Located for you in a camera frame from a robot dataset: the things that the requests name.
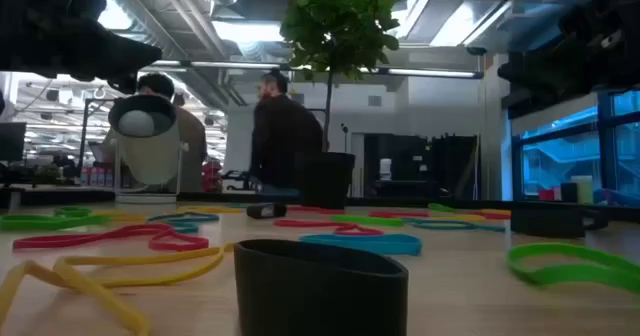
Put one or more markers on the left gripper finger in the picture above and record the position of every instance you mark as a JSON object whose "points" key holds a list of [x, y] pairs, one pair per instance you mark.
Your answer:
{"points": [[132, 51], [122, 83]]}

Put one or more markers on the red object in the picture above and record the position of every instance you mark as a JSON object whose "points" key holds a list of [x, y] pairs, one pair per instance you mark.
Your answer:
{"points": [[212, 176]]}

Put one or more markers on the person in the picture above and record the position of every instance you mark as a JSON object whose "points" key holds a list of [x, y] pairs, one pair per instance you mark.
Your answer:
{"points": [[192, 146], [280, 141]]}

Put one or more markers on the blue glass window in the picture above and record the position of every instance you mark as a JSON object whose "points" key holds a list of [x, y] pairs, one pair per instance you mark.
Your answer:
{"points": [[575, 146]]}

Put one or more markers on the black cabinet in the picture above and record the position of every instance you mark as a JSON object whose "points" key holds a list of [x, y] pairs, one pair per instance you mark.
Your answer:
{"points": [[425, 166]]}

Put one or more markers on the rubber bands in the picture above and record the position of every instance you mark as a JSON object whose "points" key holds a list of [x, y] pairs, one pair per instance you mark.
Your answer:
{"points": [[400, 214]]}

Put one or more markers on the green rubber band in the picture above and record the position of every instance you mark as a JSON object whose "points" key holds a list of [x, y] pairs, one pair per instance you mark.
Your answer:
{"points": [[367, 220], [72, 211], [440, 207], [575, 249], [40, 222]]}

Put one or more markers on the ceiling tube light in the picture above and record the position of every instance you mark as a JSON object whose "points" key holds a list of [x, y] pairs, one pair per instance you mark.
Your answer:
{"points": [[432, 73], [225, 64]]}

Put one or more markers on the green cup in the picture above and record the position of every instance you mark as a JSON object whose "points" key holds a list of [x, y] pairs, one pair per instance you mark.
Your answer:
{"points": [[584, 190]]}

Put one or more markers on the red white boxes row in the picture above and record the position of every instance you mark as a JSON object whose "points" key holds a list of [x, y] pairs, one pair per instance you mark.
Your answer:
{"points": [[97, 176]]}

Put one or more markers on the black plant pot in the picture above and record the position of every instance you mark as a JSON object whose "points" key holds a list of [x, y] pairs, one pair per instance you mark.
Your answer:
{"points": [[325, 176]]}

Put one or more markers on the red rubber band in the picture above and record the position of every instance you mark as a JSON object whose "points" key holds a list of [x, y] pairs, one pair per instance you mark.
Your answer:
{"points": [[310, 223], [492, 216], [315, 209], [100, 236]]}

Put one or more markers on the small red box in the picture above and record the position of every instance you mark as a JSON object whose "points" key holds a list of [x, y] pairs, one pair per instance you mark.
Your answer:
{"points": [[546, 194]]}

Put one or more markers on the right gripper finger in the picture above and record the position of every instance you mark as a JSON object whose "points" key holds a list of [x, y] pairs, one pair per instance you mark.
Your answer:
{"points": [[550, 76]]}

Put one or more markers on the black dome camera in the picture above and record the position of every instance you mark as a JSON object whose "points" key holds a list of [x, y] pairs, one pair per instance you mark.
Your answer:
{"points": [[476, 51]]}

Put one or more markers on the black cup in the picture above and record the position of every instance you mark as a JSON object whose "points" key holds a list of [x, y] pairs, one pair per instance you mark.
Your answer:
{"points": [[567, 192]]}

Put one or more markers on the green leafy plant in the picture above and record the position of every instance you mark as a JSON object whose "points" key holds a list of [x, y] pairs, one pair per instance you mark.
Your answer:
{"points": [[335, 26]]}

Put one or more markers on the white jug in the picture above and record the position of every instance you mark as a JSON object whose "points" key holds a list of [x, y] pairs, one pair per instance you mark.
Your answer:
{"points": [[385, 168]]}

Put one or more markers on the black monitor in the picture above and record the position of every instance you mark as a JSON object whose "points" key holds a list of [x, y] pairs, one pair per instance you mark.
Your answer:
{"points": [[12, 141]]}

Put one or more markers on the white spotlight lamp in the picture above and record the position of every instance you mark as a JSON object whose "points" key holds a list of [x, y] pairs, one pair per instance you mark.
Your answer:
{"points": [[150, 161]]}

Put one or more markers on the black wide rubber band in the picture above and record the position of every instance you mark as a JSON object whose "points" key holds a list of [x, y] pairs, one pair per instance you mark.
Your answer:
{"points": [[320, 291]]}

